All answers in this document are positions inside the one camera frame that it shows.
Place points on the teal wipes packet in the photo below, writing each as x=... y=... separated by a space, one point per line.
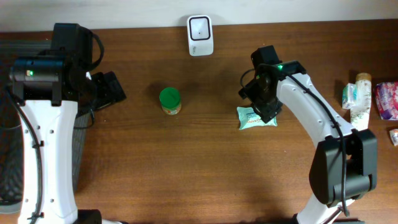
x=249 y=119

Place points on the green bottle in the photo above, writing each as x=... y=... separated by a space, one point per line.
x=170 y=100

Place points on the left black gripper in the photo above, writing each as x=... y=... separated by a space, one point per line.
x=111 y=86

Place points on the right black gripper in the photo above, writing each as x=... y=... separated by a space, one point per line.
x=266 y=112

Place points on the white barcode scanner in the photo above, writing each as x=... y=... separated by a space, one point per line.
x=200 y=35

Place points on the orange snack packet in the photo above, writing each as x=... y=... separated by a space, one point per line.
x=394 y=136

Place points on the small teal gum pack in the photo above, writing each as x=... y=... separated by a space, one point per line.
x=349 y=96

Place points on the red purple tissue pack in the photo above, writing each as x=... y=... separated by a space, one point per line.
x=386 y=100

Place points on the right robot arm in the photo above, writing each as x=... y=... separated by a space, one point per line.
x=344 y=167

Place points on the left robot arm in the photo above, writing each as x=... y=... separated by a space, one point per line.
x=50 y=91

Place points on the white tube with cork cap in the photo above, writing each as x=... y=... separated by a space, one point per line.
x=360 y=112

